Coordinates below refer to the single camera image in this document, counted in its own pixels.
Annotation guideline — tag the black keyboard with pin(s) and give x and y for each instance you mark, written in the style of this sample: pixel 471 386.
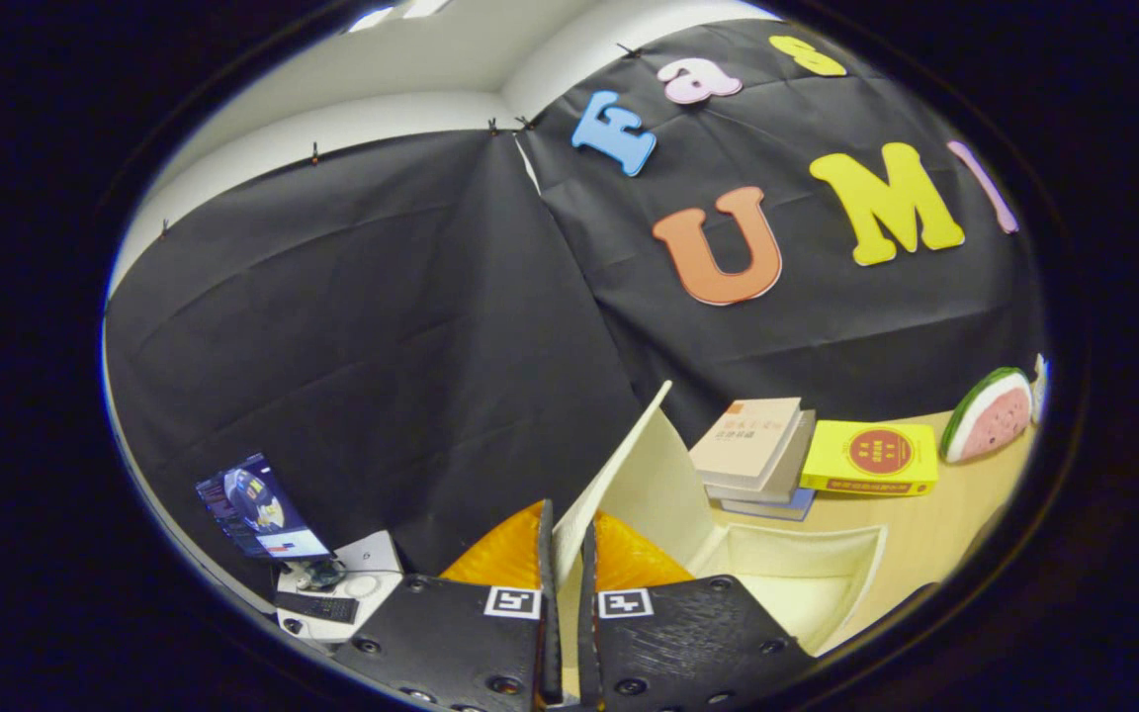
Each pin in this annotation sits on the black keyboard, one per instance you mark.
pixel 317 607

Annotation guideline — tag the yellow book with red circle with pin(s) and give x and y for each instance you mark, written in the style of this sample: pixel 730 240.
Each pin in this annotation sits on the yellow book with red circle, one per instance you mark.
pixel 871 455

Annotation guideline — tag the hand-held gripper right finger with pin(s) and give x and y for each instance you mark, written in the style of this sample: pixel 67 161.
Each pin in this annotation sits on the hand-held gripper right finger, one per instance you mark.
pixel 688 643

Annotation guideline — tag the watermelon slice plush toy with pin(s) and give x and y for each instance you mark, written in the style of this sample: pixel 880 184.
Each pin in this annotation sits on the watermelon slice plush toy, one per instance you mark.
pixel 990 420

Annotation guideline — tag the blue book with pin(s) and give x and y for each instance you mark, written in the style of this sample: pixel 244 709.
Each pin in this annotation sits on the blue book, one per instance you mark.
pixel 777 509

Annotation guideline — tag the cream fabric storage box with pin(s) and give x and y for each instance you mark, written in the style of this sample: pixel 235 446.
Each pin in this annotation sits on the cream fabric storage box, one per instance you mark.
pixel 668 485

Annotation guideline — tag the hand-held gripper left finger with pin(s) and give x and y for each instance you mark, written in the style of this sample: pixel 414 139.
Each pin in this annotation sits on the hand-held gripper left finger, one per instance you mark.
pixel 451 643

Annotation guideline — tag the grey book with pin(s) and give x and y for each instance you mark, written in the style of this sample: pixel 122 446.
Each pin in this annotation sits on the grey book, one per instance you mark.
pixel 795 465

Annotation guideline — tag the white plush toy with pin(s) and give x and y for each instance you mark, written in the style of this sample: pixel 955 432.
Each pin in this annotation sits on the white plush toy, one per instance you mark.
pixel 1040 391

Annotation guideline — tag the laptop screen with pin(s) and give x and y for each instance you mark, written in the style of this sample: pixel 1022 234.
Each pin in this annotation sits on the laptop screen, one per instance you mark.
pixel 258 504

